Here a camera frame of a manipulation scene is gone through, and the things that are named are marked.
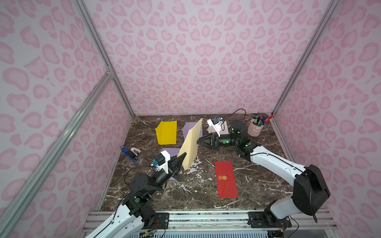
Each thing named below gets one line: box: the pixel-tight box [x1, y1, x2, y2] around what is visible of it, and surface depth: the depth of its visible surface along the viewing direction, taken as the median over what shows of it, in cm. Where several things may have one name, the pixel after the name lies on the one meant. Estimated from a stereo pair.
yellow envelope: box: [155, 120, 178, 145], surface depth 112 cm
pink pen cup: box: [247, 115, 269, 137], surface depth 102 cm
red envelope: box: [214, 160, 239, 199], surface depth 88 cm
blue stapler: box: [120, 145, 142, 163], surface depth 99 cm
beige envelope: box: [177, 118, 203, 171], surface depth 62 cm
